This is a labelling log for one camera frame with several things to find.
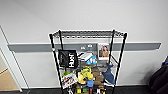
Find white door frame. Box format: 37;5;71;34
0;26;23;93

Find black bag white print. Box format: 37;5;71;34
57;49;79;69

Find yellow green bottles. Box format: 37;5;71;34
77;87;88;94

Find blue cup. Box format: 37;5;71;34
86;79;95;88

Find black office chair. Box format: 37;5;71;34
148;54;168;94

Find box with portrait photo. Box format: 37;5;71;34
97;42;111;61

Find grey wall outlet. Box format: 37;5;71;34
87;43;94;49
79;44;86;50

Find long grey wall band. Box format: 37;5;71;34
8;41;162;53

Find yellow plush toy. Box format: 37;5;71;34
77;66;94;84

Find black wire shelf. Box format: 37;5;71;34
48;29;128;94

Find green round item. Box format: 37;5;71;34
63;70;72;76

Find blue shark plush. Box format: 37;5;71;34
103;63;116;86

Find printed magazine box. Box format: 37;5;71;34
60;71;79;89

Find white flat box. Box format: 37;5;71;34
77;51;94;62

